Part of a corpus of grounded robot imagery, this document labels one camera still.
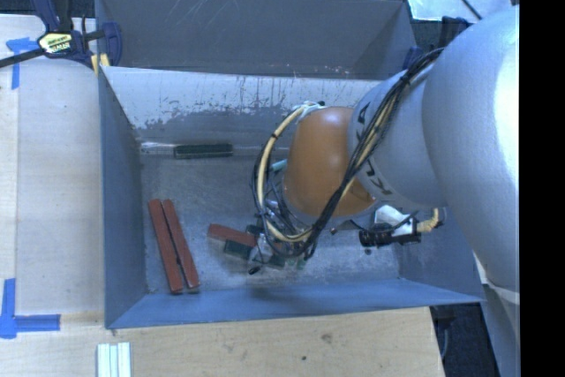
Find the red-brown flat block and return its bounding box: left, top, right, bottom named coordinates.
left=207, top=223, right=258, bottom=249
left=162, top=199, right=201, bottom=291
left=147, top=199, right=185, bottom=296

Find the dark green flat block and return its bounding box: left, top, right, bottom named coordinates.
left=172, top=143, right=235, bottom=160
left=222, top=238, right=253, bottom=260

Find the black cylinder on white bracket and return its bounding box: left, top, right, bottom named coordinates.
left=358, top=204, right=443, bottom=249

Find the grey metal bin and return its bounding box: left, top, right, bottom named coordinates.
left=93, top=0, right=487, bottom=330

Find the pale wood board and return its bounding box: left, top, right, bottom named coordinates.
left=15, top=57, right=107, bottom=317

